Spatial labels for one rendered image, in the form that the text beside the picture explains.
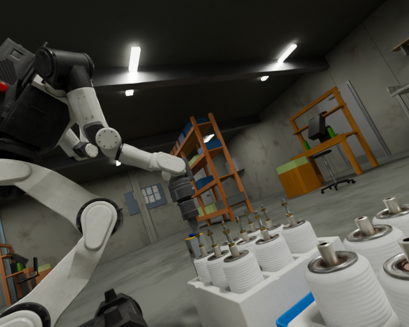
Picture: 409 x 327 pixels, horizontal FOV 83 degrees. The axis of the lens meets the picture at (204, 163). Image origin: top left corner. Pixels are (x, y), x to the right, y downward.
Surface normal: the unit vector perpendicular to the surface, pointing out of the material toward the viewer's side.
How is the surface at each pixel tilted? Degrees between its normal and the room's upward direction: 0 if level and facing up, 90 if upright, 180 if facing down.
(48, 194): 111
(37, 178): 90
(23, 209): 90
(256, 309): 90
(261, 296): 90
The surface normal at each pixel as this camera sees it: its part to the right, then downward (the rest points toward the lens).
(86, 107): 0.30, 0.04
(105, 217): 0.37, -0.33
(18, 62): 0.70, -0.18
